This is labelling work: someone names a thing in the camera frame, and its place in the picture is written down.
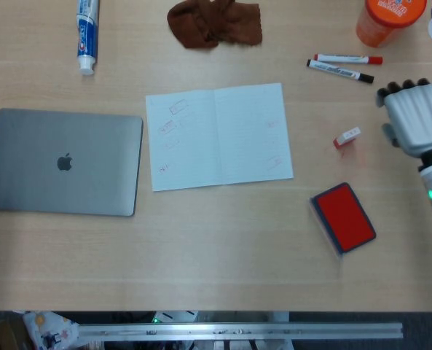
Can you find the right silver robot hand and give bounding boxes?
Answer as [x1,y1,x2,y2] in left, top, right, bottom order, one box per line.
[374,77,432,158]

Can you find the small red white stamp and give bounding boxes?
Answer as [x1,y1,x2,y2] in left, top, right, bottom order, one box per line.
[332,126,361,150]

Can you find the red whiteboard marker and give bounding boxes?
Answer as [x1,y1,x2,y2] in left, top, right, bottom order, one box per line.
[313,53,384,66]

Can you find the black whiteboard marker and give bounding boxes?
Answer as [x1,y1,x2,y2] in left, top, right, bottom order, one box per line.
[306,59,375,85]

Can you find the red ink pad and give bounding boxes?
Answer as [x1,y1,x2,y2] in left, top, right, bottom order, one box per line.
[309,182,377,258]

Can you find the open lined notebook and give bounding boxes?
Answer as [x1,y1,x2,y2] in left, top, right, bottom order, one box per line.
[145,82,294,193]

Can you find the brown crumpled cloth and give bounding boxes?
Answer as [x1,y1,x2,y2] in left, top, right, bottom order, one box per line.
[166,0,264,50]

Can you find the orange lidded canister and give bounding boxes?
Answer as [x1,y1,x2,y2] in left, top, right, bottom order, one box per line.
[355,0,428,48]

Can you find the white blue toothpaste tube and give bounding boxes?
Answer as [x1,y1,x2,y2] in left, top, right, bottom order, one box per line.
[76,0,101,77]

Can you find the grey closed laptop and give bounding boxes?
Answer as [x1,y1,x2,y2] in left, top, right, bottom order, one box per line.
[0,107,144,217]

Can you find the printed plastic bag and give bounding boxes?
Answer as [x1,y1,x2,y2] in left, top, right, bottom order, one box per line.
[22,311,81,350]

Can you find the aluminium profile rail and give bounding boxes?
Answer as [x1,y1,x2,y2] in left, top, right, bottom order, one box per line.
[77,322,404,343]

